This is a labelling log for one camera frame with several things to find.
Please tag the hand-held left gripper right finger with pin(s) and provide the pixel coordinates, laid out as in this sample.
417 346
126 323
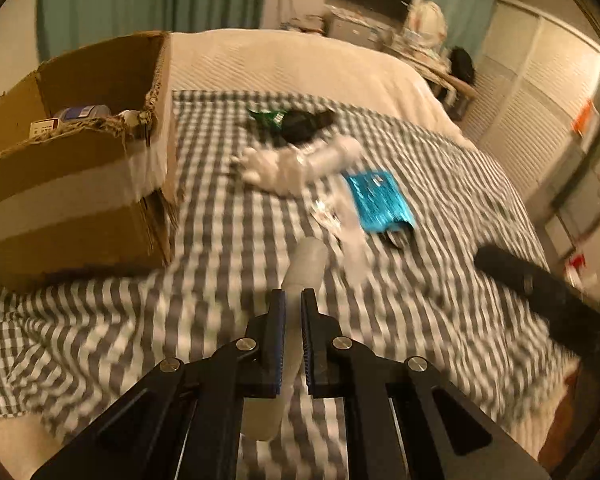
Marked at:
306 342

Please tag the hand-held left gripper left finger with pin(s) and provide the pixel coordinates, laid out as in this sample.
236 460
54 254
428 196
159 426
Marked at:
279 342

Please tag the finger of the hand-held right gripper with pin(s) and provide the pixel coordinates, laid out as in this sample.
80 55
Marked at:
525 285

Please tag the translucent plastic tube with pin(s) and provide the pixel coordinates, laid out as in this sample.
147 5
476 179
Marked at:
305 270

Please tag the brown cardboard box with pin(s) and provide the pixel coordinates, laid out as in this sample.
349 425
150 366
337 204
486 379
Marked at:
70 200

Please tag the clear plastic bottle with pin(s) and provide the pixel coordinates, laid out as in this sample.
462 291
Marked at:
85 111

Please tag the orange and white medicine box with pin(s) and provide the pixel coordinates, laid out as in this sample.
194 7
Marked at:
45 127

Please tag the red item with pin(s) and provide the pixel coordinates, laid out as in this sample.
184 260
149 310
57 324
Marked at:
577 262

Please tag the white storage box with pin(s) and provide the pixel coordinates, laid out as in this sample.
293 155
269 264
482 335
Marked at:
575 225

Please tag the grey checked cloth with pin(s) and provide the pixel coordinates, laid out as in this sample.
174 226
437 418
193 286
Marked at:
230 270

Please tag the clear plastic wrapper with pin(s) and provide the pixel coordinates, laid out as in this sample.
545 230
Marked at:
355 250

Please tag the blue plastic packet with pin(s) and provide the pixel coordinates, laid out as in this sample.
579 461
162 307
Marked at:
377 200

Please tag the orange hanging cloth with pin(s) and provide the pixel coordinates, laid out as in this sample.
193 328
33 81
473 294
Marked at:
584 117

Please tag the white louvred wardrobe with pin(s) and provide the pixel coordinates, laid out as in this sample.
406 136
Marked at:
530 85

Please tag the wooden chair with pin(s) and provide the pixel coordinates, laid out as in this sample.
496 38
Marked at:
460 92

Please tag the black object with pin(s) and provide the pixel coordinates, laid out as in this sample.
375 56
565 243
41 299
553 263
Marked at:
300 127

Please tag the green snack bag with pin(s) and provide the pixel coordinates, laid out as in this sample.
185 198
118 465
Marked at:
267 119

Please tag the black backpack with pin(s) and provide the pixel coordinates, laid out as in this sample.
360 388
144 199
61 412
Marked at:
462 65

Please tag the white dressing table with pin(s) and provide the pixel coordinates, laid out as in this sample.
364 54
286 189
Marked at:
410 50

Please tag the round vanity mirror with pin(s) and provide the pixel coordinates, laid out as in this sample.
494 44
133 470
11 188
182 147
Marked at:
430 20

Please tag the light green curtain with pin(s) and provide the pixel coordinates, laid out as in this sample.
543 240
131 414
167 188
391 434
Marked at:
460 10

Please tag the grey mini fridge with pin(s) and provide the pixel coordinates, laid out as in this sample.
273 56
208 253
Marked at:
352 30

